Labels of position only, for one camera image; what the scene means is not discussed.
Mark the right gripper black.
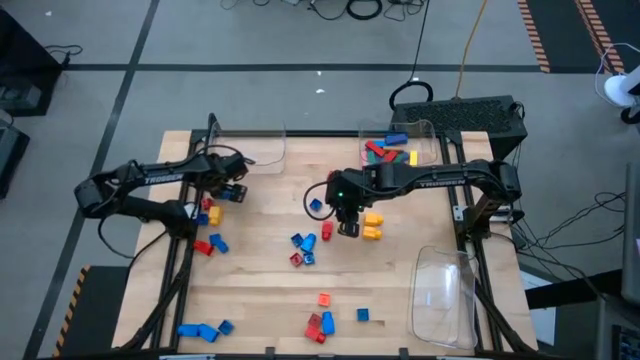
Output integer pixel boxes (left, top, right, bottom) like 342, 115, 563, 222
325, 166, 382, 239

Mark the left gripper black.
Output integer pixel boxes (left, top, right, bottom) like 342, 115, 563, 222
201, 151, 250, 204

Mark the large clear plastic bin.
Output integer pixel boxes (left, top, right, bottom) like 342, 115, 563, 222
408, 244, 480, 351

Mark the black perforated computer case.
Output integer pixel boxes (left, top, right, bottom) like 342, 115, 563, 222
391, 94, 529, 164

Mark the black mat with hazard stripes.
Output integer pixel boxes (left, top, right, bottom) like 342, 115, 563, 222
51, 264, 132, 359
516, 0, 640, 75

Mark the white paper sheet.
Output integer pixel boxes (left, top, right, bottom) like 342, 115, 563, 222
518, 269, 557, 347

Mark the black equipment box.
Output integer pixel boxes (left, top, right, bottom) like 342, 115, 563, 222
0, 119, 31, 201

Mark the black cabinet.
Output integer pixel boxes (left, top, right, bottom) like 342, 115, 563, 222
0, 7, 64, 119

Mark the grey monitor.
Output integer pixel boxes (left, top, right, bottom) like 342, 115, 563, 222
621, 159, 640, 307

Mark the dark grey device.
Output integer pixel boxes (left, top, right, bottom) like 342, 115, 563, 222
594, 294, 640, 360

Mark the white round device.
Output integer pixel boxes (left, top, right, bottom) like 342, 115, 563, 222
593, 42, 640, 125

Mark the black cable coil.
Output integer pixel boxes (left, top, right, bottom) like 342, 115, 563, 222
344, 0, 384, 22
388, 80, 435, 114

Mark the thin black hanging cable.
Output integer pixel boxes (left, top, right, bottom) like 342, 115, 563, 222
408, 0, 432, 84

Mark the yellow cable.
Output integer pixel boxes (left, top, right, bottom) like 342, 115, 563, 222
453, 0, 489, 100

